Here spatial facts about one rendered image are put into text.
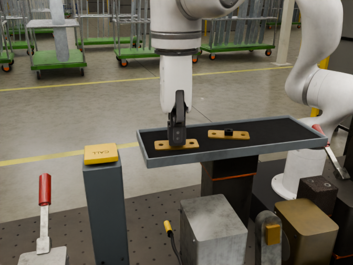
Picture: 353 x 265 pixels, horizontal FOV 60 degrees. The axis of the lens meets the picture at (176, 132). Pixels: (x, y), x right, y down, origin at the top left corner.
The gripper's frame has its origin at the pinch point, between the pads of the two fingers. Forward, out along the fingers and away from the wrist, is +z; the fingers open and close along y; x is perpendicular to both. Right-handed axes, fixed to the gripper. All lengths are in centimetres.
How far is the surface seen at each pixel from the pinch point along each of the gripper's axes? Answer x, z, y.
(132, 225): -12, 49, -33
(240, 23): 255, 38, -756
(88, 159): -16.2, 2.7, 3.6
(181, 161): 0.2, 3.3, 5.5
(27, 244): -45, 49, -28
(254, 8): 290, 2, -759
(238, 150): 11.0, 2.5, 4.0
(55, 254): -20.7, 12.6, 15.4
